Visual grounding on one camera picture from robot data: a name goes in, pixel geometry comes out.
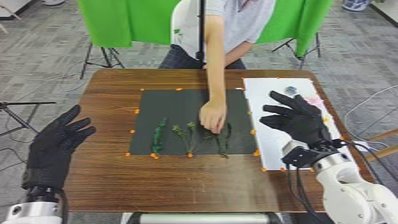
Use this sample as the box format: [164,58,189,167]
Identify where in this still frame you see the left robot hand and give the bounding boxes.
[20,104,98,195]

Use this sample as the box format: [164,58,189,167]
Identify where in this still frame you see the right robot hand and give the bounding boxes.
[258,90,334,148]

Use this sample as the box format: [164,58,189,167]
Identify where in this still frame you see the dark mat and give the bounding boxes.
[128,88,261,157]

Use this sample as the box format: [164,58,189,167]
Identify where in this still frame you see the person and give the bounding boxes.
[157,0,277,135]

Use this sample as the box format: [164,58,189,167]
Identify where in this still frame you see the white sheet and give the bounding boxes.
[242,77,359,172]

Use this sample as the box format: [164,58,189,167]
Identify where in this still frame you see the green sprig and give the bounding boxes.
[203,122,235,159]
[149,116,171,158]
[171,121,201,157]

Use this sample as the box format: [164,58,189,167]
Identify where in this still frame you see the black tripod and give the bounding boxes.
[0,100,59,137]

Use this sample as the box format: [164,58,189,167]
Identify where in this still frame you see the black stand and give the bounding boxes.
[78,42,126,80]
[270,31,325,70]

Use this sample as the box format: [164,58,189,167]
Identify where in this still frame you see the pale grey bar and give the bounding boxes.
[126,212,281,224]

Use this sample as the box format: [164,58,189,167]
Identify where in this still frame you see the black pole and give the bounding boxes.
[197,0,208,65]

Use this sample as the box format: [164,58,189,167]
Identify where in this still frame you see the black cable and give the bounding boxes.
[284,164,320,224]
[338,139,398,184]

